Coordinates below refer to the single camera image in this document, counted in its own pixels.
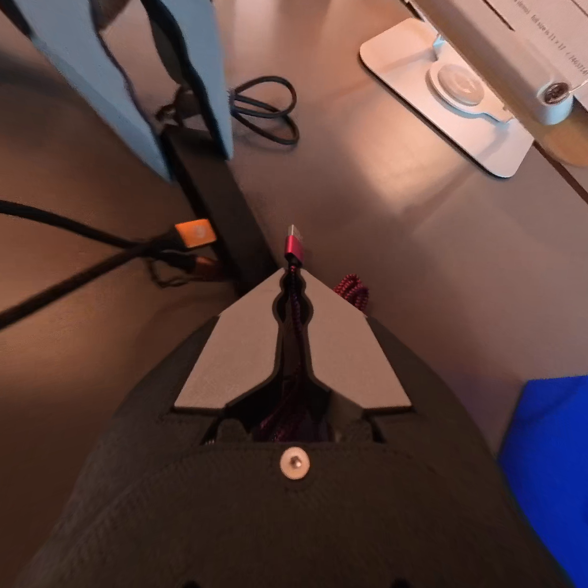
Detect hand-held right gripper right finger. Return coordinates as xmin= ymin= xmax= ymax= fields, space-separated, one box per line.
xmin=299 ymin=269 xmax=412 ymax=410

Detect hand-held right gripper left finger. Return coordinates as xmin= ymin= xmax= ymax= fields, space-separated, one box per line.
xmin=174 ymin=269 xmax=288 ymax=410

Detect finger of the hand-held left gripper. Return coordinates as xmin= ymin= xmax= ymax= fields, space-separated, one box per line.
xmin=14 ymin=0 xmax=173 ymax=181
xmin=142 ymin=0 xmax=235 ymax=159

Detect magenta braided usb cable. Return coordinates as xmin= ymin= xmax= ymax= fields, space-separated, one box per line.
xmin=250 ymin=224 xmax=369 ymax=442

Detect black braided cable orange plugs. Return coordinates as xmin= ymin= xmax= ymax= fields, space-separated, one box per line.
xmin=0 ymin=200 xmax=226 ymax=329

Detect blue plastic box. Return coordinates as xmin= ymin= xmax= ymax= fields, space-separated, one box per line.
xmin=498 ymin=376 xmax=588 ymax=588

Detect white stand base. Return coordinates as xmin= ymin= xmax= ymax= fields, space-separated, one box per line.
xmin=360 ymin=18 xmax=536 ymax=178

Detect wooden sign board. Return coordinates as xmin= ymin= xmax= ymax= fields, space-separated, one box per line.
xmin=406 ymin=0 xmax=588 ymax=167

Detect printed instruction sheet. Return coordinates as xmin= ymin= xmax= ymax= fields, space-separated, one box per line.
xmin=482 ymin=0 xmax=588 ymax=111

